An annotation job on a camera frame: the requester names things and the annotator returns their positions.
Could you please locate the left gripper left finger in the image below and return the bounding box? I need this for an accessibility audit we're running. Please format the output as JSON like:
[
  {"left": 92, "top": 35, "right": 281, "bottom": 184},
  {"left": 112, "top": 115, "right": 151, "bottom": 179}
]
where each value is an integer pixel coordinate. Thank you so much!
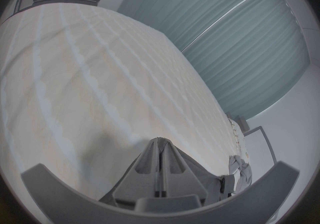
[{"left": 112, "top": 137, "right": 160, "bottom": 206}]

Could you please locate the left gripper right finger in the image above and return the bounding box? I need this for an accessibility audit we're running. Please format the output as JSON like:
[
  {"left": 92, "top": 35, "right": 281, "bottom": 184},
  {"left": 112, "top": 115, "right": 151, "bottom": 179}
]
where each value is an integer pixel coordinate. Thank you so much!
[{"left": 159, "top": 138, "right": 208, "bottom": 204}]

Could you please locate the black long-sleeved top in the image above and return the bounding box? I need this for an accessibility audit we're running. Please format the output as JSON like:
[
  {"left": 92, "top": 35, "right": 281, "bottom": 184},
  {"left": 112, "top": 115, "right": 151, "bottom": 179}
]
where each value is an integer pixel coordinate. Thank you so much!
[{"left": 172, "top": 143, "right": 225, "bottom": 202}]

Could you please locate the pile of clothes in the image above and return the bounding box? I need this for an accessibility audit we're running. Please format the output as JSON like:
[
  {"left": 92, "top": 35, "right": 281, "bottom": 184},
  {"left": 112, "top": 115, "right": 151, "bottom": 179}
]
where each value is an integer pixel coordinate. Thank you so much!
[{"left": 221, "top": 154, "right": 253, "bottom": 197}]

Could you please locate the bed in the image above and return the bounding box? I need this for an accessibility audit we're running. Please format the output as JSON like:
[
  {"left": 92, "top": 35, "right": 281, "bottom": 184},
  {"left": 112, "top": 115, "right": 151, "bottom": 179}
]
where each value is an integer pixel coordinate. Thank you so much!
[{"left": 0, "top": 3, "right": 278, "bottom": 203}]

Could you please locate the white printed pillow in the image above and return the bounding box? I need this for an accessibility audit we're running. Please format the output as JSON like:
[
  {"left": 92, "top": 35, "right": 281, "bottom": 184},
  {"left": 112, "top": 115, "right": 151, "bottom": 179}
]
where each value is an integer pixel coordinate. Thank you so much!
[{"left": 227, "top": 117, "right": 251, "bottom": 166}]

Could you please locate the blue-green curtain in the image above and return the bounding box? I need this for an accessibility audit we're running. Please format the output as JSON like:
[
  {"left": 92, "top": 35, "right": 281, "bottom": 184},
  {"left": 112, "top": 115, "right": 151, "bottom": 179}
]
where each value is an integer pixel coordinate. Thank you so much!
[
  {"left": 117, "top": 0, "right": 272, "bottom": 52},
  {"left": 182, "top": 0, "right": 312, "bottom": 119}
]

